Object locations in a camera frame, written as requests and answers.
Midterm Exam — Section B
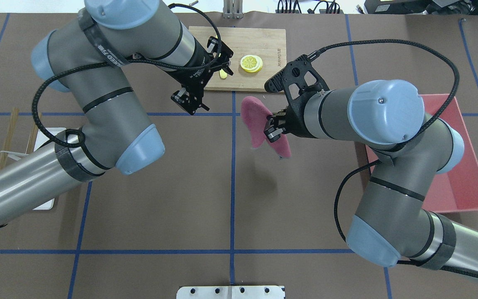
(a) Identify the maroon cleaning cloth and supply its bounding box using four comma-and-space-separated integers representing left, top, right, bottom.
241, 96, 292, 159

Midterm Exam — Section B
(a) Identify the white rectangular tray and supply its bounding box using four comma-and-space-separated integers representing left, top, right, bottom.
29, 131, 58, 211

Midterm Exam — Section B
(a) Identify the yellow lemon slice toy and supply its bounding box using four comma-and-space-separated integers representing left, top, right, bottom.
240, 54, 263, 73

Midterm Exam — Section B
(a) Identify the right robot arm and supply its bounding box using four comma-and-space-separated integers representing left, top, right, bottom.
264, 79, 478, 282

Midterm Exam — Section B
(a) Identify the yellow plastic knife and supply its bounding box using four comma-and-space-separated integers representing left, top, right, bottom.
219, 69, 228, 80

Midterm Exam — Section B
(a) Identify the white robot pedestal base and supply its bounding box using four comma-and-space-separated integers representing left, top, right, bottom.
176, 284, 286, 299

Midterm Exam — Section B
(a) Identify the bamboo cutting board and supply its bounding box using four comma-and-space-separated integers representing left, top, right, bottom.
205, 27, 287, 92

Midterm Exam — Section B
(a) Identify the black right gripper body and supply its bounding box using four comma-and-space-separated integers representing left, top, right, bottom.
269, 106, 306, 135

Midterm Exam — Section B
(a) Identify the wooden chopstick with band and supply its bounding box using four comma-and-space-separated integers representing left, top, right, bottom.
0, 107, 19, 170

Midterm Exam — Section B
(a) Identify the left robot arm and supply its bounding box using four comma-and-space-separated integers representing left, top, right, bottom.
0, 0, 233, 228

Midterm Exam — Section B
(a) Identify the pink plastic bin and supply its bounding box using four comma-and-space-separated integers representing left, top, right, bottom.
365, 93, 478, 213

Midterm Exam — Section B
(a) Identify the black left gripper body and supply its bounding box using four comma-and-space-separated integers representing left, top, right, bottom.
170, 37, 234, 115

